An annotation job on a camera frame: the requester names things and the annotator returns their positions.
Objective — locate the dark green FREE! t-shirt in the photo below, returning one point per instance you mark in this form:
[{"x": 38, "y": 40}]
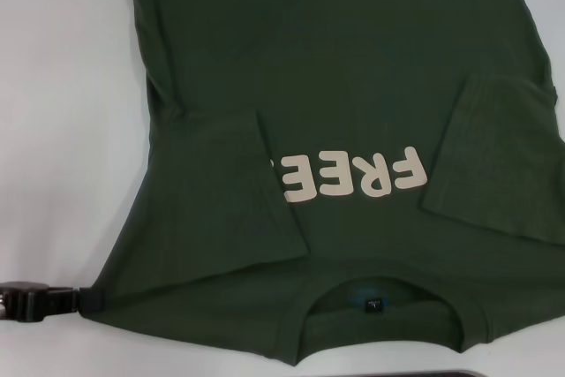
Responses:
[{"x": 331, "y": 63}]

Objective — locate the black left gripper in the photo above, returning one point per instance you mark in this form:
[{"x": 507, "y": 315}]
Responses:
[{"x": 24, "y": 302}]

